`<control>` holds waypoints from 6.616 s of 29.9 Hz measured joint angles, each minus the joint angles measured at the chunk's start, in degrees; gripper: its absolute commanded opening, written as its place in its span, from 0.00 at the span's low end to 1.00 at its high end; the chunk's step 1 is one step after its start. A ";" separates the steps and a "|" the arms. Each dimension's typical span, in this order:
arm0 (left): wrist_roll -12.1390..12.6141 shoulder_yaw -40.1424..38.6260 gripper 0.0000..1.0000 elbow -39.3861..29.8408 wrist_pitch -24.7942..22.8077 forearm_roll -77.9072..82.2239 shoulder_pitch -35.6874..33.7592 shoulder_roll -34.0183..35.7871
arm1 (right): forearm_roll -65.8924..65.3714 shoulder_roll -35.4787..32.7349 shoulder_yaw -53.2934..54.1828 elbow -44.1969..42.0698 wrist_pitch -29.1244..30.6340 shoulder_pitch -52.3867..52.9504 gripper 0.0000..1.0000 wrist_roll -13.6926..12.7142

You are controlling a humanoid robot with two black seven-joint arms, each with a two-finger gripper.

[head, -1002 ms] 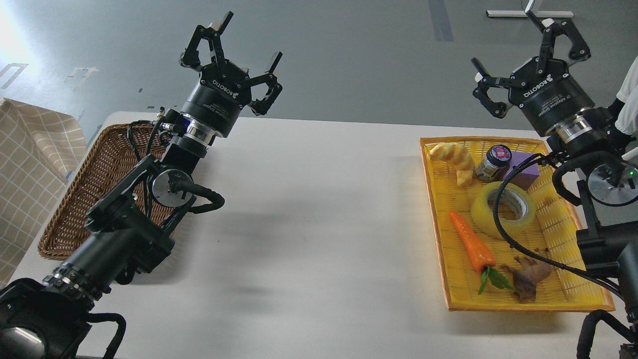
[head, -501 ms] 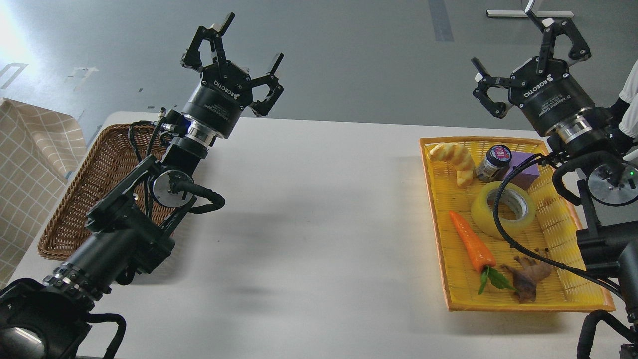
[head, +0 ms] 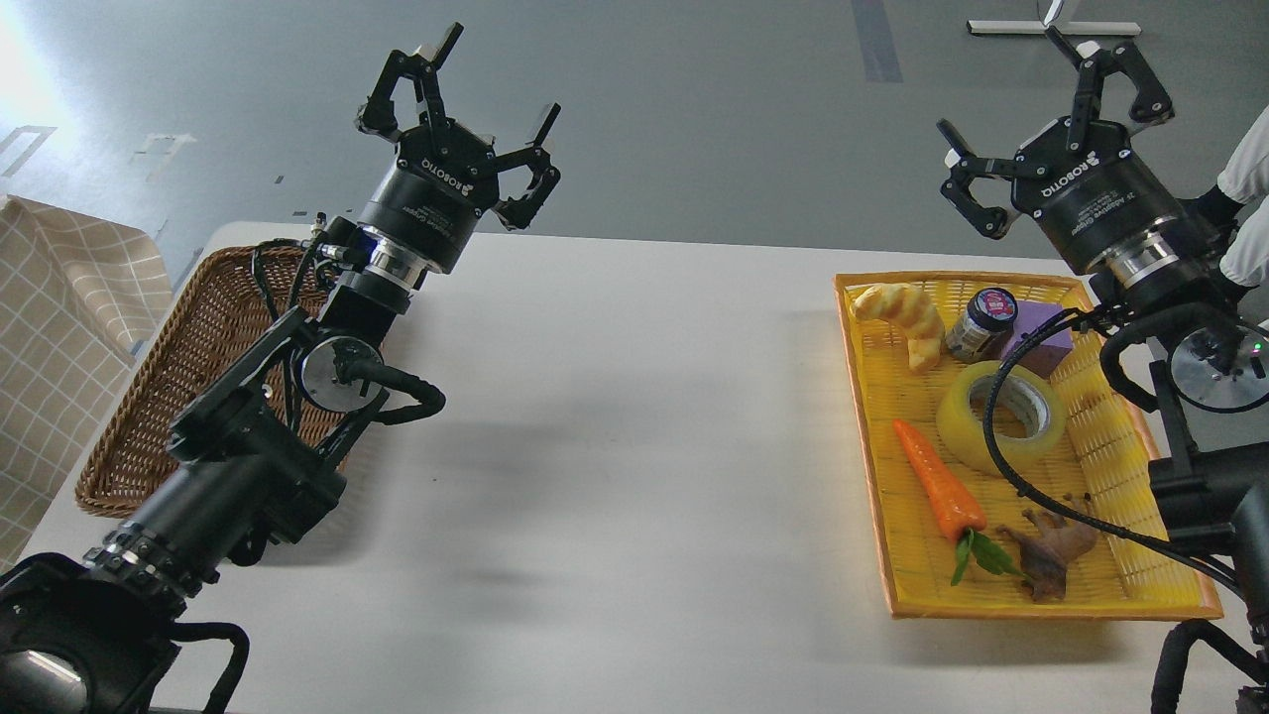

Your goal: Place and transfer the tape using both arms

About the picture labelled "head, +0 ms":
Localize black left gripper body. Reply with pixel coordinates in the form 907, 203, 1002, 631
357, 119, 499, 273

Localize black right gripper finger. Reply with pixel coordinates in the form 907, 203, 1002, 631
1044, 27, 1175, 155
937, 119, 1037, 241

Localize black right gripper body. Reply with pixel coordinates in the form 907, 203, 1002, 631
1011, 117, 1181, 276

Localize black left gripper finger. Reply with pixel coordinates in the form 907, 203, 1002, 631
492, 101, 562, 230
355, 22, 464, 140

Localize yellow tape roll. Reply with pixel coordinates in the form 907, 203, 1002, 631
935, 361, 1067, 476

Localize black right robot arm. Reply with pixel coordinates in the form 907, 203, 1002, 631
938, 24, 1268, 713

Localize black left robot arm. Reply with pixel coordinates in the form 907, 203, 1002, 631
3, 23, 560, 713

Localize small dark jar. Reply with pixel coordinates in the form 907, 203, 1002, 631
945, 288, 1018, 363

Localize person leg white trousers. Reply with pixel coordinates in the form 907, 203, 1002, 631
1214, 104, 1269, 289

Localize black shoe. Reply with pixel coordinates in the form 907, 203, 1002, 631
1180, 186, 1258, 304

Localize toy croissant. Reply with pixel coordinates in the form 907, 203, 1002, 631
851, 282, 945, 375

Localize purple foam block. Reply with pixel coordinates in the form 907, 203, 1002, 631
997, 301, 1076, 379

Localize white metal stand base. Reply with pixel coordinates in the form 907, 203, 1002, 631
964, 1, 1142, 38

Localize brown wicker basket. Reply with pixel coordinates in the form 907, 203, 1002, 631
75, 247, 349, 519

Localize yellow plastic tray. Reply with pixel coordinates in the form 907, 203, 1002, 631
835, 270, 1222, 621

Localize orange toy carrot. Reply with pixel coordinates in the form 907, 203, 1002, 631
891, 417, 1022, 586

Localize beige checkered cloth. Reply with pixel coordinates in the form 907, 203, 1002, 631
1, 195, 173, 566

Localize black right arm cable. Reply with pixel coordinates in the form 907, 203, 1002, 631
981, 304, 1269, 601

